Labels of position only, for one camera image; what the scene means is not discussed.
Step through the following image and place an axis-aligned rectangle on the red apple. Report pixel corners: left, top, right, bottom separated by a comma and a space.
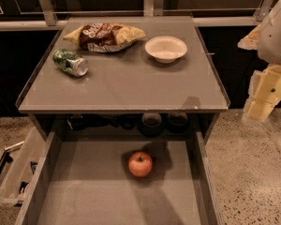
128, 151, 153, 177

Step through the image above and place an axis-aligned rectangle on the green soda can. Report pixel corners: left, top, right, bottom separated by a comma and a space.
52, 49, 88, 77

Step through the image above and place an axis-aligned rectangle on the metal railing frame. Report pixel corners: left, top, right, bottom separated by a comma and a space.
0, 0, 278, 31

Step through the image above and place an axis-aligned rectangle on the yellow brown chip bag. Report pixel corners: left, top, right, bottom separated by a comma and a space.
64, 22, 145, 53

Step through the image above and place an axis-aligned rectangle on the clear plastic storage bin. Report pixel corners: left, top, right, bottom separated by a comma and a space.
0, 128, 45, 205

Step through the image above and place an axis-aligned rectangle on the grey counter cabinet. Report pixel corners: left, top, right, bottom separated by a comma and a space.
17, 16, 229, 136

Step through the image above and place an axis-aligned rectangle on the open grey top drawer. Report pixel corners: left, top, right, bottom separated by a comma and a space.
15, 132, 225, 225

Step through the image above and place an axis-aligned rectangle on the white paper bowl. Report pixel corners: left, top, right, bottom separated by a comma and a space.
145, 36, 187, 64

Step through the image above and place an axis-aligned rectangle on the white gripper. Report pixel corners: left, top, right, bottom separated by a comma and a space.
237, 0, 281, 121

